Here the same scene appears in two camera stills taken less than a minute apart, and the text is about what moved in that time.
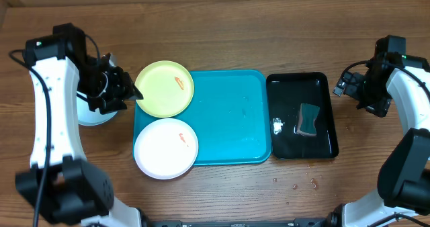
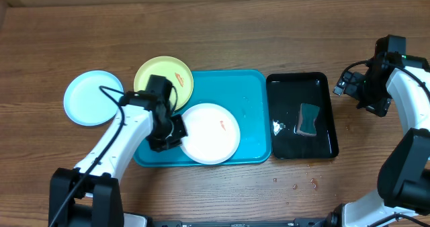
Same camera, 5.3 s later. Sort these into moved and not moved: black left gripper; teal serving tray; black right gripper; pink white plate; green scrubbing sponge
Moved: pink white plate; black left gripper
Not moved: teal serving tray; green scrubbing sponge; black right gripper
